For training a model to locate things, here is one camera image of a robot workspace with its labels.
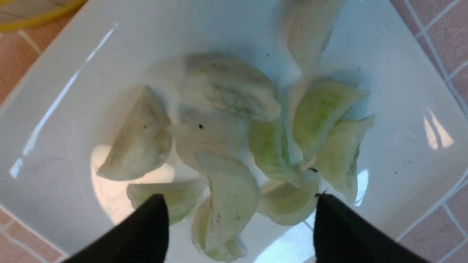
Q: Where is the pinkish dumpling lower centre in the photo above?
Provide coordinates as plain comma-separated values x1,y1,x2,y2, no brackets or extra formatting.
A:
196,151,259,251

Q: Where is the green dumpling bottom left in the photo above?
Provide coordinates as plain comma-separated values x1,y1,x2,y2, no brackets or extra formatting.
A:
191,197,248,263

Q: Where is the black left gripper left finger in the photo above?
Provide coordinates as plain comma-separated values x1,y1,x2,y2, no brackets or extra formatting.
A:
65,194,170,263

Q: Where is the green dumpling centre plate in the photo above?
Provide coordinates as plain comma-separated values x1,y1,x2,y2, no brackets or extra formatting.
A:
248,117,301,187

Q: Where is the pale dumpling top left plate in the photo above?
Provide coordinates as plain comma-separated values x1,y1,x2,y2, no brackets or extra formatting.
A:
97,86,173,181

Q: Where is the pale dumpling top centre plate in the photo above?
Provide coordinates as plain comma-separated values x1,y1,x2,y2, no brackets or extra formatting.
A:
178,58,282,121

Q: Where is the green dumpling plate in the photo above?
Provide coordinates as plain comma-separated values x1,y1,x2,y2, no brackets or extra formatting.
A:
248,117,301,187
127,180,206,226

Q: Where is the white square plate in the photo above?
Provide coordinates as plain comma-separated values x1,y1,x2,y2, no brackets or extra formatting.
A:
1,0,467,255

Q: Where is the bamboo steamer lid yellow rim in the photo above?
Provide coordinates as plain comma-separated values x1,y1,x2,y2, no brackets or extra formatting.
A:
0,0,87,33

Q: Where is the green dumpling left plate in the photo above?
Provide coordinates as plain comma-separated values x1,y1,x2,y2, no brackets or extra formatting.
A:
127,180,206,226

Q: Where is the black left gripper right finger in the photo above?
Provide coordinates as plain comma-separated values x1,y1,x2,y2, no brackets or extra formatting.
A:
314,193,427,263

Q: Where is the green dumpling lower right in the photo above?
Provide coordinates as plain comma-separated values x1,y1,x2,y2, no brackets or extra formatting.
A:
316,115,375,203

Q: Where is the pale dumpling right plate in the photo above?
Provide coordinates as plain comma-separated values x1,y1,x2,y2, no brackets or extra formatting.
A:
288,0,347,80

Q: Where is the green dumpling bottom centre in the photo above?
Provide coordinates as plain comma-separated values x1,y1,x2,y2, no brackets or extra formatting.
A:
257,175,320,226

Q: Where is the pale dumpling plate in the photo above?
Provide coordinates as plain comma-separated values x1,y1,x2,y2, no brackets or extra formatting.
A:
288,0,347,80
97,86,173,181
178,58,282,121

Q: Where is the green dumpling right stacked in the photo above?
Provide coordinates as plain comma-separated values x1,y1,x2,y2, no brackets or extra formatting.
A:
292,81,370,163

